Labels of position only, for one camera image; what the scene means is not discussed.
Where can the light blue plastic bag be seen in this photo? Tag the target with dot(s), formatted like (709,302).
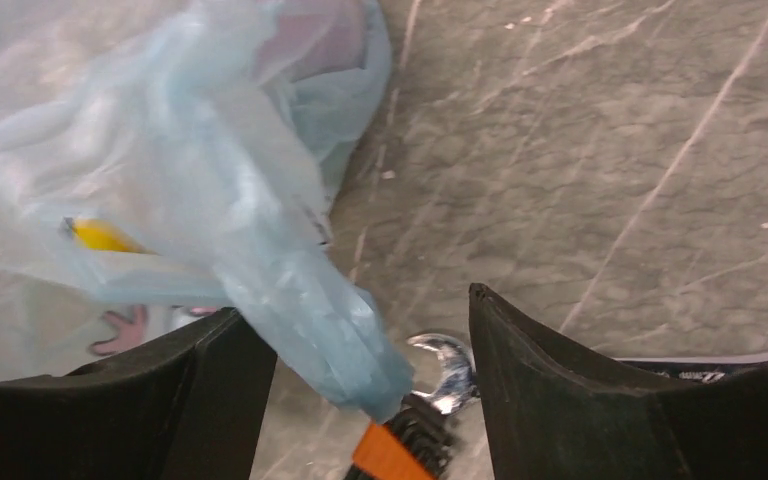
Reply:
(215,134)

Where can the orange black hex key set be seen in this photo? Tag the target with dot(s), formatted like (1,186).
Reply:
(417,443)

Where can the yellow fake lemon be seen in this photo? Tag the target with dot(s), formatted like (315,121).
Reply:
(97,235)

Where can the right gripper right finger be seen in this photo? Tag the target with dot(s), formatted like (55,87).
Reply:
(555,409)

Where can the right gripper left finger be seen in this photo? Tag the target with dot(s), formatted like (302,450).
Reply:
(187,405)

